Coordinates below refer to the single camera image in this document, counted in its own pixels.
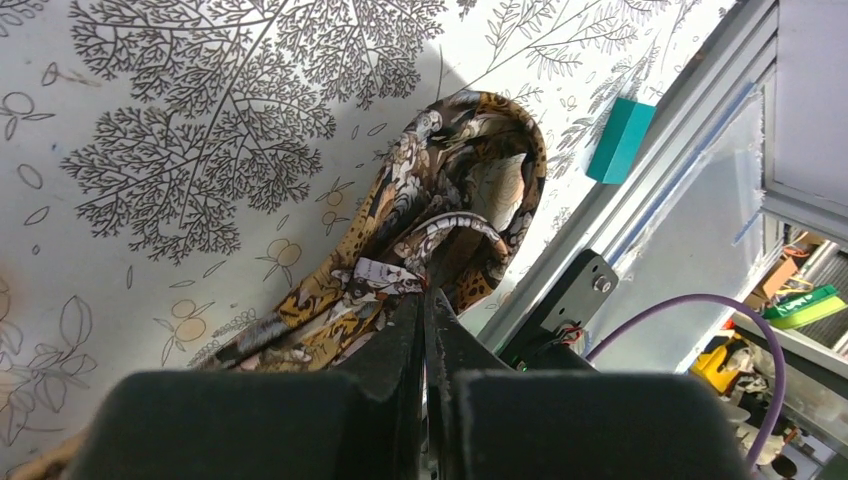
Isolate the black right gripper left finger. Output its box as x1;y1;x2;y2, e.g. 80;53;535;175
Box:
67;295;423;479

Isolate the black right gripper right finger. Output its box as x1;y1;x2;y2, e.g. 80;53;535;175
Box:
423;290;752;479

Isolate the brown floral patterned tie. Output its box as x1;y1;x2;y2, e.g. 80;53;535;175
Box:
195;90;547;373

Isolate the small teal block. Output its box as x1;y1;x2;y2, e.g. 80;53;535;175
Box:
586;97;656;185

